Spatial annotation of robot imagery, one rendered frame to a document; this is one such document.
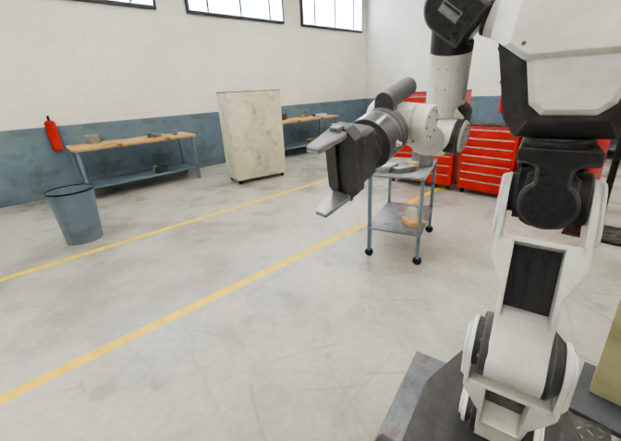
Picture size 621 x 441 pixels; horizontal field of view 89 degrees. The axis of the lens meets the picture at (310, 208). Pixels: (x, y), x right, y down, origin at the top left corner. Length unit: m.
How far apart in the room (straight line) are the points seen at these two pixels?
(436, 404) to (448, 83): 1.00
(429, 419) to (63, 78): 6.97
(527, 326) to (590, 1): 0.57
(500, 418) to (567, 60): 0.84
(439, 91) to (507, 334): 0.55
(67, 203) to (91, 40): 3.68
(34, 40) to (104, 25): 1.09
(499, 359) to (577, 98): 0.51
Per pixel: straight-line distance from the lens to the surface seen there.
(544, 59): 0.71
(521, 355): 0.82
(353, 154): 0.47
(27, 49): 7.20
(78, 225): 4.54
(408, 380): 1.59
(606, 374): 2.31
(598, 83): 0.71
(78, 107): 7.20
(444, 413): 1.30
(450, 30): 0.79
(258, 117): 5.97
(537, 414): 0.94
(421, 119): 0.60
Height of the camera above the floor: 1.57
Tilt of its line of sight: 20 degrees down
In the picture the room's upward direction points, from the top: 3 degrees counter-clockwise
